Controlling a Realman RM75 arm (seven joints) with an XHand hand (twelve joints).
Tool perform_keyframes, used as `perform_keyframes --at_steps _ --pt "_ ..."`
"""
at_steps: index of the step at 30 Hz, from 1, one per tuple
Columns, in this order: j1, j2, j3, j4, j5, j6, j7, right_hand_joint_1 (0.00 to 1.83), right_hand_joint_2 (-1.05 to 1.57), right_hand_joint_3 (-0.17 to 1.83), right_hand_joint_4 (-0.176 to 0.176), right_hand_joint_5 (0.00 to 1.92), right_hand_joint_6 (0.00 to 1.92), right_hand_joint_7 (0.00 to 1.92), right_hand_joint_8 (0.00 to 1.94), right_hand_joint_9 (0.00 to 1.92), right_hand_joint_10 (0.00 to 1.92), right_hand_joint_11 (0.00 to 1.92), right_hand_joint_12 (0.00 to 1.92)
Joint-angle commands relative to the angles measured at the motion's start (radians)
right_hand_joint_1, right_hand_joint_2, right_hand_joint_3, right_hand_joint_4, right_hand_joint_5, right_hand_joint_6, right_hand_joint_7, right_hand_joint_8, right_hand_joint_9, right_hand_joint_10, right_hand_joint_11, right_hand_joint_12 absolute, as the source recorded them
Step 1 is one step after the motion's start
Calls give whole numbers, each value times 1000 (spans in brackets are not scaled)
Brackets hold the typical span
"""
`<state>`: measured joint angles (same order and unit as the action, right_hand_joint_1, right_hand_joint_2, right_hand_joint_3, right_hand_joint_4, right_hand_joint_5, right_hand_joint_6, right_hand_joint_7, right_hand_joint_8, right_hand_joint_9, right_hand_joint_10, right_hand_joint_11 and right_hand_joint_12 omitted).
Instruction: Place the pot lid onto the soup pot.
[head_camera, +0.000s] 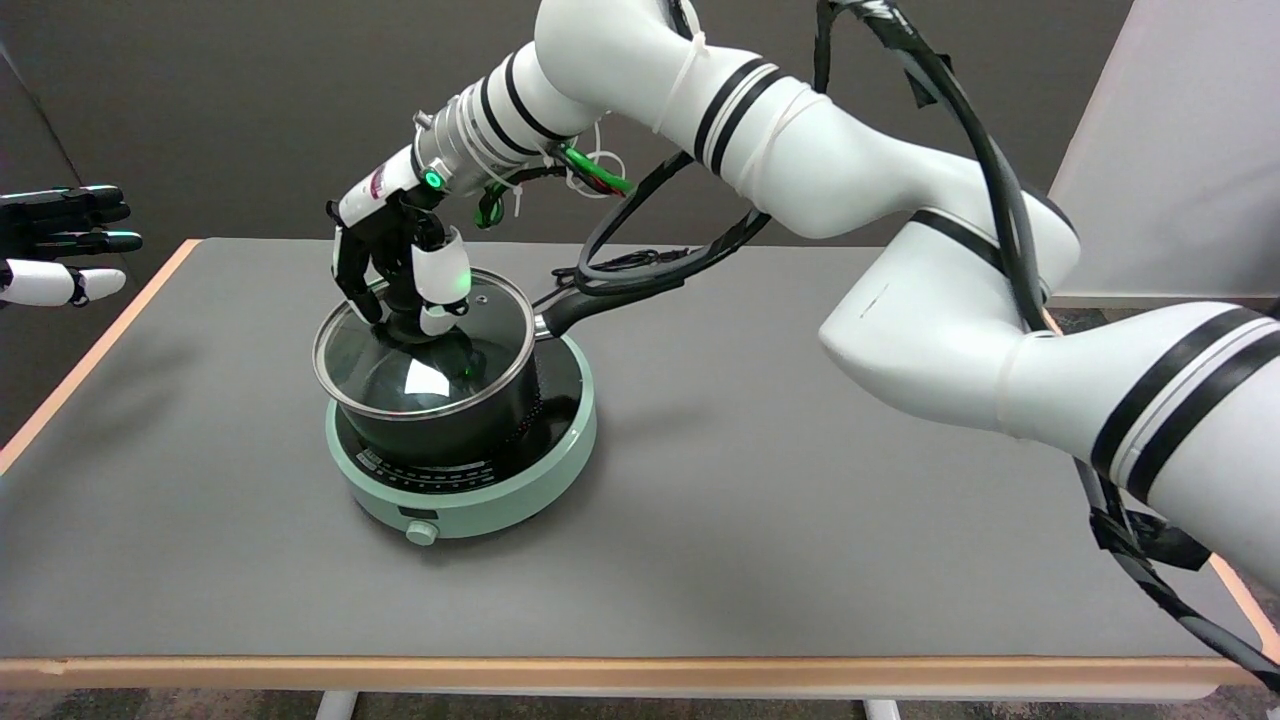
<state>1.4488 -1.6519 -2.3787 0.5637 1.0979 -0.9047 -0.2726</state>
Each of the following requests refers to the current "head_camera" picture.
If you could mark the glass pot lid black knob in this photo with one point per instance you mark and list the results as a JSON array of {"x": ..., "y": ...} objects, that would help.
[{"x": 350, "y": 370}]

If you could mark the white table leg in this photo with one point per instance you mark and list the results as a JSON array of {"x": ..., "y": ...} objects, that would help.
[
  {"x": 882, "y": 710},
  {"x": 336, "y": 705}
]

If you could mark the white partition panel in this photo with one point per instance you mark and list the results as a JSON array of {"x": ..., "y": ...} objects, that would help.
[{"x": 1180, "y": 130}]

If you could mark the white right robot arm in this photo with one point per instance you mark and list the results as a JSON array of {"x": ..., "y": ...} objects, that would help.
[{"x": 880, "y": 170}]

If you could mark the mint green induction cooker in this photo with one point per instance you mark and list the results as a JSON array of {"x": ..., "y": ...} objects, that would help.
[{"x": 470, "y": 505}]

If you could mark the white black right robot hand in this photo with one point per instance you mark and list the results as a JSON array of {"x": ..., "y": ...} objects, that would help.
[{"x": 385, "y": 190}]

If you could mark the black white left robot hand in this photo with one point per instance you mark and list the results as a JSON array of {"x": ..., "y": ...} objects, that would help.
[{"x": 45, "y": 282}]

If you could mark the grey table mat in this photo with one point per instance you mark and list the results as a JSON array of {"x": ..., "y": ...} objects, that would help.
[{"x": 760, "y": 500}]

